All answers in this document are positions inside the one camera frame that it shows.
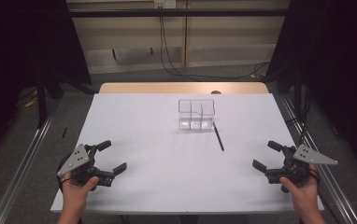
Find person's left hand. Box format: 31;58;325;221
61;175;100;213

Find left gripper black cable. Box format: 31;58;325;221
56;153;75;192

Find metal floor rail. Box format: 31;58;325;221
280;94;357;224
0;92;63;224

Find yellow vertical wall pipe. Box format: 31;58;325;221
180;0;190;68

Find black curtain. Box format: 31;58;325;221
264;0;357;178
0;0;93;162

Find white table board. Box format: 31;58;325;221
50;92;325;215

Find black pen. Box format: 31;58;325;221
212;120;225;152

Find person's right hand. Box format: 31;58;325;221
278;164;321;209

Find clear plastic pen holder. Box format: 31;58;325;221
178;98;216;131

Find black horizontal frame bar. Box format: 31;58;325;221
68;8;293;19

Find black metal stand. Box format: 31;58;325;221
36;73;49;129

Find black wall cables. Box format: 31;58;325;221
158;6;271;80

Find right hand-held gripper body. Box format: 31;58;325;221
266;144;338;194

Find white wall socket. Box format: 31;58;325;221
153;0;177;9

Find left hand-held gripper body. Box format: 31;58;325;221
57;143;116;191

